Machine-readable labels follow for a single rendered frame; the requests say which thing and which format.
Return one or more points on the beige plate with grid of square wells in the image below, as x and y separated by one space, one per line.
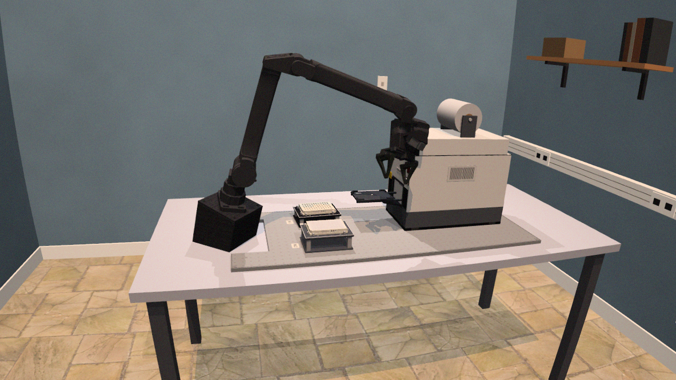
316 208

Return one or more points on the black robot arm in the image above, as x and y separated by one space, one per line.
412 132

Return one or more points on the cream multi-well plate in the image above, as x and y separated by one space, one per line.
326 227

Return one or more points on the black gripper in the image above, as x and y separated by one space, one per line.
394 152

